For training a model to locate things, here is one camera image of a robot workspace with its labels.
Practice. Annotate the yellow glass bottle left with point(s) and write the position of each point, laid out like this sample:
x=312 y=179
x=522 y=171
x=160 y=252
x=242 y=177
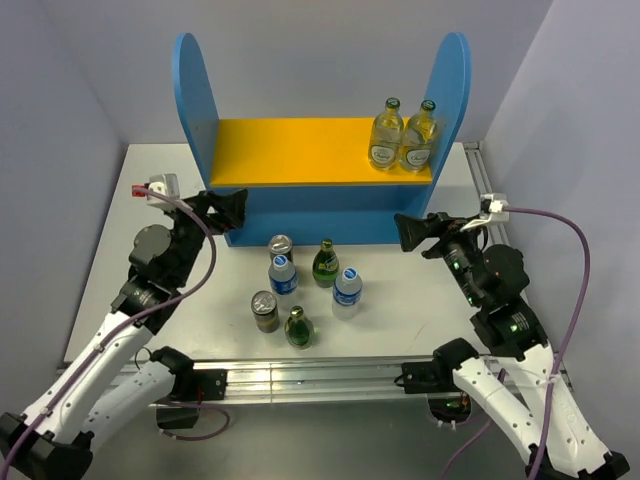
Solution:
x=386 y=135

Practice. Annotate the dark can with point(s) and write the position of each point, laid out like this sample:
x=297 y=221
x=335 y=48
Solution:
x=281 y=245
x=264 y=308

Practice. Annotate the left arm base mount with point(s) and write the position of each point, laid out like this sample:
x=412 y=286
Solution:
x=196 y=388

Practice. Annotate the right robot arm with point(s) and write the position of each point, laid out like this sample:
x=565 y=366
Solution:
x=539 y=416

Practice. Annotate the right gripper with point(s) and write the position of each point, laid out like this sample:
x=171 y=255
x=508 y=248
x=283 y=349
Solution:
x=412 y=229

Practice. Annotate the yellow glass bottle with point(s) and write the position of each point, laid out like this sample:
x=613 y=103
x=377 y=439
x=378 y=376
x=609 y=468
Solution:
x=419 y=138
x=386 y=135

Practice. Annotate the blue and yellow wooden shelf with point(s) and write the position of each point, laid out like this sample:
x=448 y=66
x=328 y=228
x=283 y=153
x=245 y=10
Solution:
x=310 y=178

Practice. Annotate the Pocari bottle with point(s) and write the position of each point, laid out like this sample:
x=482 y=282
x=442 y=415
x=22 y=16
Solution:
x=284 y=281
x=347 y=290

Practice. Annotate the aluminium rail front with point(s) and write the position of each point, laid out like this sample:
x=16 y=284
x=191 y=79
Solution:
x=302 y=380

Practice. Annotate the aluminium rail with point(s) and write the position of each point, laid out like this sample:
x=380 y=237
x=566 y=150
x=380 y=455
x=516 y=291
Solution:
x=302 y=380
x=477 y=168

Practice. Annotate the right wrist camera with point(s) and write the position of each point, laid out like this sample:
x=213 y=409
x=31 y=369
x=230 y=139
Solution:
x=494 y=208

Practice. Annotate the green glass bottle front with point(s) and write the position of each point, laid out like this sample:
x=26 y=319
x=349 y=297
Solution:
x=299 y=329

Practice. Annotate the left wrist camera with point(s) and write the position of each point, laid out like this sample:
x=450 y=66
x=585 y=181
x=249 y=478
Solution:
x=166 y=185

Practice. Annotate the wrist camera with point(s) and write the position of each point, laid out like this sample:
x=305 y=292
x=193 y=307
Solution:
x=494 y=208
x=166 y=185

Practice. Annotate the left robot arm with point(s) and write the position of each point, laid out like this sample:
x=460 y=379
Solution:
x=57 y=435

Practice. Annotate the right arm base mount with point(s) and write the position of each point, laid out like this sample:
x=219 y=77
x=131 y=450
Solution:
x=447 y=404

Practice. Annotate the green glass bottle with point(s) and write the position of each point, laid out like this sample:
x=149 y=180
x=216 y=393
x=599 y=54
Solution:
x=325 y=267
x=299 y=329

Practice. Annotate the yellow glass bottle right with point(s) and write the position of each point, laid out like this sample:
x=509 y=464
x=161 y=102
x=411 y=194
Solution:
x=419 y=138

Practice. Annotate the aluminium rail right side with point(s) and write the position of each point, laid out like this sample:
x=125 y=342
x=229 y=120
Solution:
x=477 y=168

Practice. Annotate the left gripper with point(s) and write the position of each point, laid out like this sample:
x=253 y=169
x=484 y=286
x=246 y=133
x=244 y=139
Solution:
x=230 y=208

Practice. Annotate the dark can front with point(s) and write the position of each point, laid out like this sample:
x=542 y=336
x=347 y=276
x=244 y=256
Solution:
x=264 y=308

